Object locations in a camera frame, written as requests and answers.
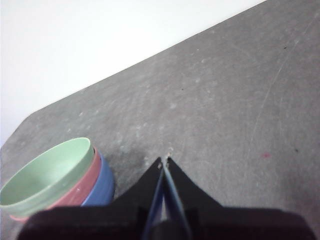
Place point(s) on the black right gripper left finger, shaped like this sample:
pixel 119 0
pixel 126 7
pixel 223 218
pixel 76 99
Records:
pixel 142 190

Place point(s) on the green ribbed bowl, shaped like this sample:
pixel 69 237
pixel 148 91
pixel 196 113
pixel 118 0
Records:
pixel 45 172

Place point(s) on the blue ribbed bowl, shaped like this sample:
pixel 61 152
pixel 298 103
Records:
pixel 103 180

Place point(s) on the red ribbed bowl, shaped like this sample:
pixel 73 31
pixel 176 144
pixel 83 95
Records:
pixel 83 183

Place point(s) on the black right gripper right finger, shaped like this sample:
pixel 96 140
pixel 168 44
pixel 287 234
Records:
pixel 186 190

